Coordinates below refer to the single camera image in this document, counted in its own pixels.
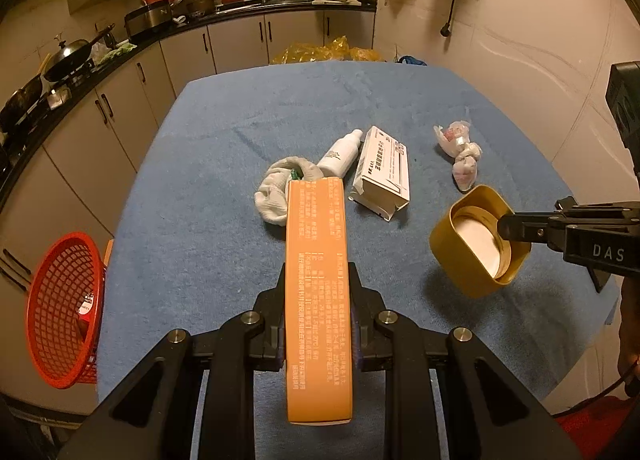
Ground steel cooking pot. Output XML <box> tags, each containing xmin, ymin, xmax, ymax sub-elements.
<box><xmin>124</xmin><ymin>0</ymin><xmax>173</xmax><ymax>38</ymax></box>

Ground small steel container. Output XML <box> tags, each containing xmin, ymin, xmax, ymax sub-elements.
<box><xmin>45</xmin><ymin>87</ymin><xmax>71</xmax><ymax>111</ymax></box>

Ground red plastic basket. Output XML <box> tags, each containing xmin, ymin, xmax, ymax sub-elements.
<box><xmin>26</xmin><ymin>232</ymin><xmax>108</xmax><ymax>389</ymax></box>

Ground green vegetables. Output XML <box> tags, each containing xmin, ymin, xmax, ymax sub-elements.
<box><xmin>95</xmin><ymin>42</ymin><xmax>138</xmax><ymax>66</ymax></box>

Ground white spray bottle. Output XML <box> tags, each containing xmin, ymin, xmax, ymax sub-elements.
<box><xmin>317</xmin><ymin>129</ymin><xmax>364</xmax><ymax>176</ymax></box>

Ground yellow plastic bag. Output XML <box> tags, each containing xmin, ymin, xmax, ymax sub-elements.
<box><xmin>270</xmin><ymin>36</ymin><xmax>386</xmax><ymax>65</ymax></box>

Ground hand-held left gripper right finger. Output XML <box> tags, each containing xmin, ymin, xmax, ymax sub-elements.
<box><xmin>347</xmin><ymin>260</ymin><xmax>571</xmax><ymax>460</ymax></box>

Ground gold bottle cap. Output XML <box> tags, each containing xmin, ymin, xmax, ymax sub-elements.
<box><xmin>429</xmin><ymin>185</ymin><xmax>532</xmax><ymax>300</ymax></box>

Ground white medicine box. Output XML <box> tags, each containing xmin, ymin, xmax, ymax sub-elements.
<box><xmin>348</xmin><ymin>126</ymin><xmax>412</xmax><ymax>223</ymax></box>

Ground person's right forearm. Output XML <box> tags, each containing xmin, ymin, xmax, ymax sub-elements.
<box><xmin>616</xmin><ymin>277</ymin><xmax>640</xmax><ymax>398</ymax></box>

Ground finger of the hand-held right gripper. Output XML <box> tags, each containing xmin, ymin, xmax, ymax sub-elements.
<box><xmin>495</xmin><ymin>210</ymin><xmax>566</xmax><ymax>247</ymax></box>

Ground orange medicine box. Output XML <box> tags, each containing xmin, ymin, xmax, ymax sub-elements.
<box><xmin>282</xmin><ymin>179</ymin><xmax>355</xmax><ymax>427</ymax></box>

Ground white sock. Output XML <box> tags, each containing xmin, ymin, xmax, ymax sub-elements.
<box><xmin>254</xmin><ymin>156</ymin><xmax>326</xmax><ymax>227</ymax></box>

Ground grey kitchen cabinets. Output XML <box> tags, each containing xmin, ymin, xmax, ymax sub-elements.
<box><xmin>0</xmin><ymin>0</ymin><xmax>378</xmax><ymax>416</ymax></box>

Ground person's red clothing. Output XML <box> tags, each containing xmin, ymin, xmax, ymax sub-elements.
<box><xmin>555</xmin><ymin>392</ymin><xmax>640</xmax><ymax>460</ymax></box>

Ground black frying pan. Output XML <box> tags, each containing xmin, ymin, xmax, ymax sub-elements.
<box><xmin>0</xmin><ymin>75</ymin><xmax>48</xmax><ymax>133</ymax></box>

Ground blue tablecloth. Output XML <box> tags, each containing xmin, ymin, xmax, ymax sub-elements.
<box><xmin>95</xmin><ymin>61</ymin><xmax>618</xmax><ymax>460</ymax></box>

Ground black wok with lid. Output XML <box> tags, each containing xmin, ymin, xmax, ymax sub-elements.
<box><xmin>42</xmin><ymin>25</ymin><xmax>116</xmax><ymax>83</ymax></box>

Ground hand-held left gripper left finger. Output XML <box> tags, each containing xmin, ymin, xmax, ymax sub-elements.
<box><xmin>57</xmin><ymin>262</ymin><xmax>288</xmax><ymax>460</ymax></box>

